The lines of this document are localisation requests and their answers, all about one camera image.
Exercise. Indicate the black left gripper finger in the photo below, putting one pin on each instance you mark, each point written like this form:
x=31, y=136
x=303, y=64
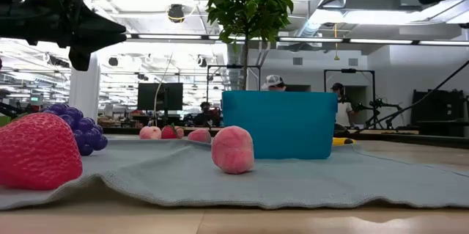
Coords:
x=95, y=43
x=102, y=25

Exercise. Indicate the purple toy grape bunch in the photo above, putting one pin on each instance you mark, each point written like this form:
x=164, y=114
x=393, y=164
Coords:
x=82, y=124

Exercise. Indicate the pale pink toy peach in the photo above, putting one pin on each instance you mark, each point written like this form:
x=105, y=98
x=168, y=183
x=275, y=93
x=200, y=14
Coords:
x=149, y=132

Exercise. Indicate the small red toy strawberry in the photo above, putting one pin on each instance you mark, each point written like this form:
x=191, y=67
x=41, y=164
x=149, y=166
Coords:
x=169, y=132

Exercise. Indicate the large red toy strawberry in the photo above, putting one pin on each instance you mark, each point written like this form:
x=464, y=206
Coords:
x=36, y=153

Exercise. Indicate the dark toy blueberry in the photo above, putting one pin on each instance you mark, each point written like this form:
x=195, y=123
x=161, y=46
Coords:
x=349, y=141

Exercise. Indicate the yellow toy banana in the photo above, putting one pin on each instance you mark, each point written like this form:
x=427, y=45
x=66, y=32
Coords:
x=339, y=141

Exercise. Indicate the blue plastic tupperware container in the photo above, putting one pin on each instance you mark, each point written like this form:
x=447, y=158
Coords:
x=279, y=124

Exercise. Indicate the black background robot arm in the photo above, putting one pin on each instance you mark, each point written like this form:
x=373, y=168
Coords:
x=381, y=104

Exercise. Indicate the black round ceiling spotlight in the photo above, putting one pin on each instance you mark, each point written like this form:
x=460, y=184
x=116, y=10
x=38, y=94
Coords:
x=202, y=61
x=113, y=61

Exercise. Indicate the white building pillar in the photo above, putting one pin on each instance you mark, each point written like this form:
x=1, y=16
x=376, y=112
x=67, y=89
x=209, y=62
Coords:
x=86, y=94

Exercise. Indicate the black computer monitor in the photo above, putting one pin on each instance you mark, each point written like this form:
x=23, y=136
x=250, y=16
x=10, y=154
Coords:
x=146, y=96

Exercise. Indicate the black hanging ceiling device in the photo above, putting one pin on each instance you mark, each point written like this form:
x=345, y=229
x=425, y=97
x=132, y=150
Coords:
x=176, y=13

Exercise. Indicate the black diagonal strut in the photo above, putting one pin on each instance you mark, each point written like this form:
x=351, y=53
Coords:
x=421, y=101

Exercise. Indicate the black cabinet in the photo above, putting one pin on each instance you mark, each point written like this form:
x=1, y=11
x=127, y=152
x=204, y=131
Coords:
x=438, y=109

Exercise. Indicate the person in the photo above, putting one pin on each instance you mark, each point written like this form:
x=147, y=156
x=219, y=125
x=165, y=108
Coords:
x=274, y=81
x=207, y=114
x=344, y=111

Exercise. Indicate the green tree in black pot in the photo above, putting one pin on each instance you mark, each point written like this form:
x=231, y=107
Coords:
x=253, y=3

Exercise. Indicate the grey cloth mat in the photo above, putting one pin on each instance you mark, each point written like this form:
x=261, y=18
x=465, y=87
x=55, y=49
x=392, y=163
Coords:
x=293, y=182

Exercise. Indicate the black aluminium table frame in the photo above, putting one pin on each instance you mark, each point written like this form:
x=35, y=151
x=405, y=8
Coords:
x=121, y=130

